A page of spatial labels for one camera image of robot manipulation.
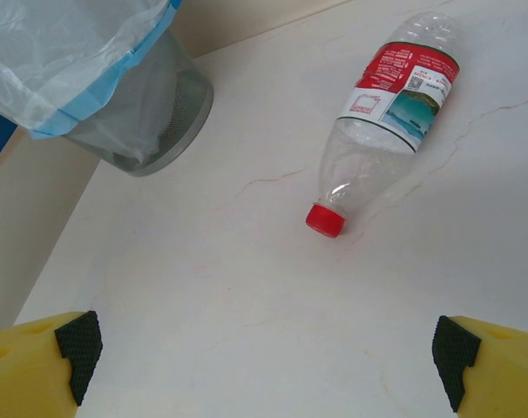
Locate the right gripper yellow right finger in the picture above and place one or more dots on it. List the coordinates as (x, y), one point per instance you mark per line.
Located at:
(508, 374)

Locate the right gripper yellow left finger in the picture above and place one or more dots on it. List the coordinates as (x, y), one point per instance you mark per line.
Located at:
(24, 374)

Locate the clear bottle red label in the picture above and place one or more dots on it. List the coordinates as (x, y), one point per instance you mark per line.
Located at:
(377, 143)

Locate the bin with white liner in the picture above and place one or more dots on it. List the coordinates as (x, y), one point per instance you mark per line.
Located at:
(50, 56)

